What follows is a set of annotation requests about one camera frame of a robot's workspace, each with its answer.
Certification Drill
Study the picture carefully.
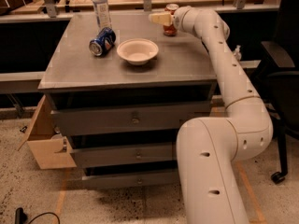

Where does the black cable with plug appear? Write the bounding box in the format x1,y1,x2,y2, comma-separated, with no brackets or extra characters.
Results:
14,206,62,224

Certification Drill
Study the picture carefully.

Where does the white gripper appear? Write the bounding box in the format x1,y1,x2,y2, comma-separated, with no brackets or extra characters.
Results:
149,6,199,34

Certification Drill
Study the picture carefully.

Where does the white paper bowl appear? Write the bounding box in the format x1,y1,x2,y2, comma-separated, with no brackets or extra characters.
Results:
117,38,159,65

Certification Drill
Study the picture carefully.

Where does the clear plastic water bottle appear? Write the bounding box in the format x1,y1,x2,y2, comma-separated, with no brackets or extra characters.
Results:
92,0,112,30

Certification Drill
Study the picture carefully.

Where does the middle grey drawer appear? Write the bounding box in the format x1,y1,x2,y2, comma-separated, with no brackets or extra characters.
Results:
70,142,175,168

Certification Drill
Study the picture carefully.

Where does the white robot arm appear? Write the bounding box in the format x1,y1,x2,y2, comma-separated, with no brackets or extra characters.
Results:
149,7,273,224

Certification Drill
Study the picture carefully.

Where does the grey drawer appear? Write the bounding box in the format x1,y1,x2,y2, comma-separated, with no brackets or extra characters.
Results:
70,142,175,168
82,169,179,189
51,102,211,136

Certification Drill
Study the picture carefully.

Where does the hand sanitizer bottle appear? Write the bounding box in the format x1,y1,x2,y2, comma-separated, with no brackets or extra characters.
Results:
233,45,242,61

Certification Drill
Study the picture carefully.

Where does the blue soda can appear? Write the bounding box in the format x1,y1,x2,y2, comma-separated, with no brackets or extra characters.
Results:
89,27,116,57

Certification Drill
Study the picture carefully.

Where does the black office chair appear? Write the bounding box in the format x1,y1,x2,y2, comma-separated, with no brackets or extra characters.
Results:
251,0,299,184

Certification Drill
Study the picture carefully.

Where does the grey drawer cabinet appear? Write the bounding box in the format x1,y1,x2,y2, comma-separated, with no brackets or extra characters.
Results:
38,12,217,177

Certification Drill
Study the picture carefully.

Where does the cardboard box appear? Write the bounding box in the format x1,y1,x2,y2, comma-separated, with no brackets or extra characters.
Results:
18,96,76,169

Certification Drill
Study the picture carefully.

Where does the top grey drawer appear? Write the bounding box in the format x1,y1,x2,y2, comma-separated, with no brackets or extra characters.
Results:
51,102,211,136

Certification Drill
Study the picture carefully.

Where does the red coke can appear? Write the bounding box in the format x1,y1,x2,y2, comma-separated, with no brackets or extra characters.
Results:
164,4,179,36

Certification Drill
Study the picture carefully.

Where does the grey metal rail frame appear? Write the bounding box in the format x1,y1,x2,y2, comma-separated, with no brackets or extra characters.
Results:
0,4,278,93

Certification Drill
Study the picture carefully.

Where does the bottom grey drawer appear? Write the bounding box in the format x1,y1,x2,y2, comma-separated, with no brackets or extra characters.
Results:
82,169,179,189

